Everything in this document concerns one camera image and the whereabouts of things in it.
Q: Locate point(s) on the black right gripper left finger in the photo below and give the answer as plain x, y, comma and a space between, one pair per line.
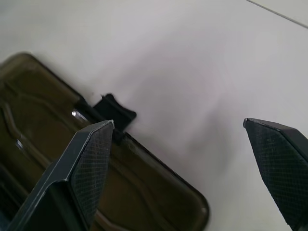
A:
89, 173

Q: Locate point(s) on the dark olive plastic case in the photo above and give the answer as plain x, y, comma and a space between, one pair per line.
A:
36, 120

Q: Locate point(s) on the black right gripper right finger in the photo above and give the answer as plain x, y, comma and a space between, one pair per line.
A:
281, 168

